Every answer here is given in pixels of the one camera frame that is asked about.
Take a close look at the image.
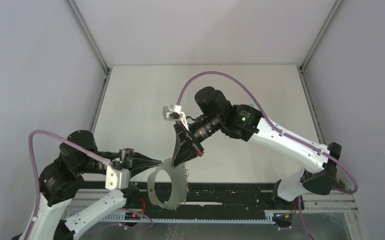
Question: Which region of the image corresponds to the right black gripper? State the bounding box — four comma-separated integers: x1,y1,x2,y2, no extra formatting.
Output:
171,114,223,167

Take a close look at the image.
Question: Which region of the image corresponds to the metal disc keyring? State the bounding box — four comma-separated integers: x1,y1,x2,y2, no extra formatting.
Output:
147,158,189,210

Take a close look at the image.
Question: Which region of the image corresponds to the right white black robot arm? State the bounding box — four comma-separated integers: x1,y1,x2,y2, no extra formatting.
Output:
162,86,342,209

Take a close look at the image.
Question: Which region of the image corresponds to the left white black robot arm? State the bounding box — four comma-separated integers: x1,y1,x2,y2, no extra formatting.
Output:
16,130,161,240

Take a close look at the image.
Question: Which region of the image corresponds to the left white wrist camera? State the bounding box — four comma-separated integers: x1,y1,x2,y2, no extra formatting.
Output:
105,166,131,190

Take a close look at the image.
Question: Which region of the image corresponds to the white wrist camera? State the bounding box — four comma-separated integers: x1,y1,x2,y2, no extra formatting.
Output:
162,104,190,131
105,166,131,190

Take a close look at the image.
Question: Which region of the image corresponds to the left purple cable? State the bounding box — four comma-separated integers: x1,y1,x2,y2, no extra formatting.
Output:
22,129,115,240

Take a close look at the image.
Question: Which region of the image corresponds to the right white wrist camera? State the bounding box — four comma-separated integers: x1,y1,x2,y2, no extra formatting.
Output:
162,104,190,131

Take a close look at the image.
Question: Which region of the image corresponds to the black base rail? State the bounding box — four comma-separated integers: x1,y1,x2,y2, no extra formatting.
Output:
124,182,303,221

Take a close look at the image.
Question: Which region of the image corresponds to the white slotted cable duct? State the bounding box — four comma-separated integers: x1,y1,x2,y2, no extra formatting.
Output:
100,211,275,224

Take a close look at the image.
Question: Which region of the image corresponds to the left aluminium frame post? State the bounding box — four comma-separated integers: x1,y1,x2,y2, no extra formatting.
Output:
64,0,111,75

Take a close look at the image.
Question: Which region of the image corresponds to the aluminium frame post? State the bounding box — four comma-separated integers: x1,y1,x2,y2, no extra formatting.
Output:
64,0,111,75
298,0,345,73

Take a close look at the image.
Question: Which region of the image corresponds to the right aluminium frame post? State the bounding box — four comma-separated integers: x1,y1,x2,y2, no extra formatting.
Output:
298,0,345,73

